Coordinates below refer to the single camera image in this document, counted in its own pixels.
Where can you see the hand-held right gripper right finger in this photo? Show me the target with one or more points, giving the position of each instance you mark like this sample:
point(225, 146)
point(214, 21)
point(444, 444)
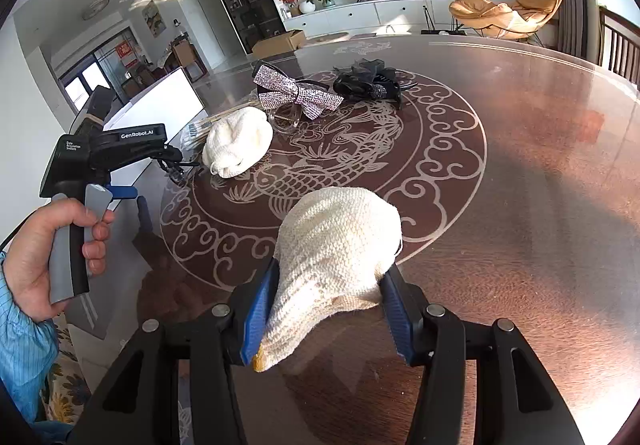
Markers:
point(395, 320)

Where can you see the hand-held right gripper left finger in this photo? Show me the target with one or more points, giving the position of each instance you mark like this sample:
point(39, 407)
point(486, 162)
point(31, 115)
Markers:
point(257, 320)

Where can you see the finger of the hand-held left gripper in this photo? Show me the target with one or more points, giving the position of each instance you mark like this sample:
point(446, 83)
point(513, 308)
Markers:
point(175, 165)

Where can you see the bag of wooden sticks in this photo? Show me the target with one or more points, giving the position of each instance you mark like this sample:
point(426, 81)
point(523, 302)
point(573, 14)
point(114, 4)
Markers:
point(197, 132)

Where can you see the white partition board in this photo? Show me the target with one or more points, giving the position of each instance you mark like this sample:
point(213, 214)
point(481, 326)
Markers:
point(170, 100)

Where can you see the cream knitted glove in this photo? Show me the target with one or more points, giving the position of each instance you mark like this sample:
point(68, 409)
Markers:
point(335, 245)
point(235, 140)

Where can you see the black flower hair clip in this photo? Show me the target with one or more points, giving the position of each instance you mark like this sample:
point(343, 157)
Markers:
point(365, 82)

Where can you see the person's left forearm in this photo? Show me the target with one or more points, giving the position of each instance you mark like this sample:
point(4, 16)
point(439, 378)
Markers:
point(20, 365)

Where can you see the person's left hand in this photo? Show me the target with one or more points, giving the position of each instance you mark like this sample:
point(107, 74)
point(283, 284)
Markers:
point(35, 255)

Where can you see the red window sign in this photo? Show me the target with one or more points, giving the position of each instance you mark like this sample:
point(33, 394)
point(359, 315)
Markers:
point(126, 52)

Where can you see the wooden chair with tan back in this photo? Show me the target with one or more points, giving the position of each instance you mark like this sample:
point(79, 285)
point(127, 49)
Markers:
point(182, 55)

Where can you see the clear glasses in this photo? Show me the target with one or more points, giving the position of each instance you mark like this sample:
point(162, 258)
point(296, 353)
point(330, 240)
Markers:
point(280, 122)

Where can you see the round ceiling lamp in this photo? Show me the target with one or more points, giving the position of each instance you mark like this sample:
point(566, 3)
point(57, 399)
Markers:
point(96, 8)

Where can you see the sparkly bow hair clip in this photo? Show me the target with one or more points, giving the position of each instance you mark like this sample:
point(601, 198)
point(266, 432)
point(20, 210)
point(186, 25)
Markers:
point(300, 92)

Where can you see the cardboard box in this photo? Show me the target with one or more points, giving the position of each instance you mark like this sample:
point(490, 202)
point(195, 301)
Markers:
point(277, 45)

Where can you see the floral cushion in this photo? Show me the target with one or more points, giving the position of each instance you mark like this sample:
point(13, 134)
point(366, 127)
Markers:
point(65, 375)

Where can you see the red flower arrangement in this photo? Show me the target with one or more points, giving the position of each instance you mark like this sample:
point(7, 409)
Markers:
point(290, 0)

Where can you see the white round vase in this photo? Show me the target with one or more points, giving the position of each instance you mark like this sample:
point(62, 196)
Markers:
point(307, 7)

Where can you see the white television console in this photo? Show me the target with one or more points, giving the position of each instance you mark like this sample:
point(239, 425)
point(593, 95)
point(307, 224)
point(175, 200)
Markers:
point(360, 15)

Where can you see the black tripod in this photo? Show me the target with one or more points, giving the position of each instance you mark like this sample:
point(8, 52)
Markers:
point(429, 20)

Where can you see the orange lounge chair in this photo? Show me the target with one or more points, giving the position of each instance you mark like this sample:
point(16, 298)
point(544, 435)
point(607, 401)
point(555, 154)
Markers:
point(537, 0)
point(480, 10)

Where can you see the dark wooden dining chair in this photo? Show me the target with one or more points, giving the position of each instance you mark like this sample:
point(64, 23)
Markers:
point(615, 40)

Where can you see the framed wall painting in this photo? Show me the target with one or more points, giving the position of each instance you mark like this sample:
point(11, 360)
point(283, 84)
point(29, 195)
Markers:
point(154, 19)

